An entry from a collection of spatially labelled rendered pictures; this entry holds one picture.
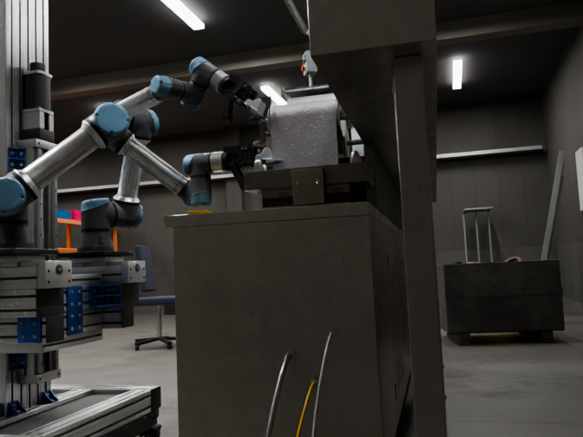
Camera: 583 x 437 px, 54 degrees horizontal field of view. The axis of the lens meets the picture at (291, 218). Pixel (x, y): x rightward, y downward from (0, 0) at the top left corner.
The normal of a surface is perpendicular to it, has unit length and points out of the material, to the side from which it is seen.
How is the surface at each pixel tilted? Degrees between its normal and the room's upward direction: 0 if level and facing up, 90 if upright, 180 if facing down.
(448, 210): 90
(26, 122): 90
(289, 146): 90
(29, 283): 90
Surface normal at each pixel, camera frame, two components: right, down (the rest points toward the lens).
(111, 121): 0.46, -0.18
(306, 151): -0.25, -0.07
